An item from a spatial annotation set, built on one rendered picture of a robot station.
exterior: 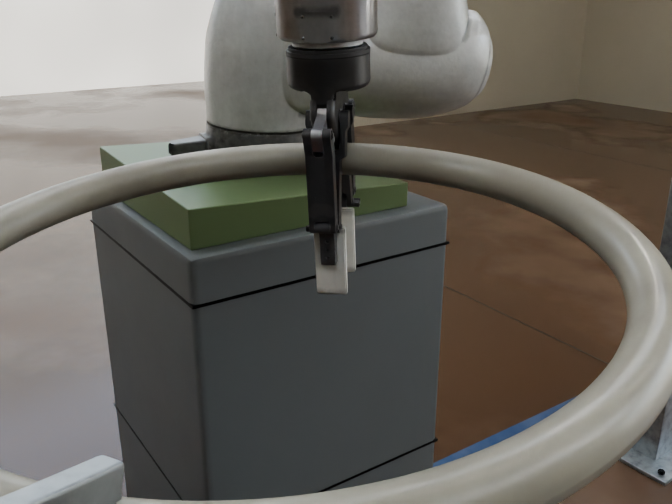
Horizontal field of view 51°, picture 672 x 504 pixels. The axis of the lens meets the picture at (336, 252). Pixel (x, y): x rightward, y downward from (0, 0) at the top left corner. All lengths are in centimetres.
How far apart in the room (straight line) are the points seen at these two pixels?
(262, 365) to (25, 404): 135
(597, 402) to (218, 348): 62
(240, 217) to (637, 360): 59
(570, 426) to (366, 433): 80
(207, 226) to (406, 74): 34
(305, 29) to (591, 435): 42
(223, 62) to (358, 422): 54
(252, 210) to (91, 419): 129
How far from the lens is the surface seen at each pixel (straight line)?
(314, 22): 61
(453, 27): 99
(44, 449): 199
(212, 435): 94
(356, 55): 63
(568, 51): 781
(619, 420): 32
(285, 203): 89
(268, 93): 96
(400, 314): 103
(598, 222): 51
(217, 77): 99
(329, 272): 69
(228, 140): 99
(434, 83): 99
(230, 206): 85
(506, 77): 717
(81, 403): 215
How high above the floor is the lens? 109
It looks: 20 degrees down
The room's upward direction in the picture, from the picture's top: straight up
